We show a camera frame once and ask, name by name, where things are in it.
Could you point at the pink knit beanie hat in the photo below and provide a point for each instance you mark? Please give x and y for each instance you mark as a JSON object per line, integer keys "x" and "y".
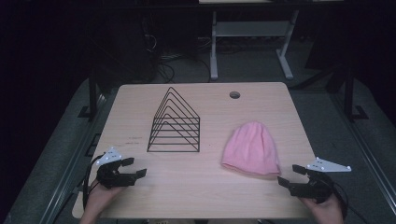
{"x": 251, "y": 149}

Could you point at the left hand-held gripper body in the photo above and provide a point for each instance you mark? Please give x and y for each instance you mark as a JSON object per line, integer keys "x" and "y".
{"x": 107, "y": 175}

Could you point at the person's left hand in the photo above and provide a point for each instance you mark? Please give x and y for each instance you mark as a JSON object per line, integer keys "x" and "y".
{"x": 99, "y": 197}

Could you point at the grey metal floor rail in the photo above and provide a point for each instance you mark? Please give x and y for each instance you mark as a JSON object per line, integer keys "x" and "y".
{"x": 364, "y": 149}
{"x": 74, "y": 155}

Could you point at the grey metal desk frame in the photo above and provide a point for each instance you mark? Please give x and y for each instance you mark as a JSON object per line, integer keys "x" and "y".
{"x": 249, "y": 28}

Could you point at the person's right hand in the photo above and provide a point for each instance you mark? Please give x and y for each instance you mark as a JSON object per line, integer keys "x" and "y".
{"x": 323, "y": 210}

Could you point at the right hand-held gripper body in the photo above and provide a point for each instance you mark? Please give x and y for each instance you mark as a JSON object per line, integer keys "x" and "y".
{"x": 317, "y": 185}

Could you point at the black metal stand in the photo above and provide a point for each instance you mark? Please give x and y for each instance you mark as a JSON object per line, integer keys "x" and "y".
{"x": 349, "y": 90}
{"x": 92, "y": 93}

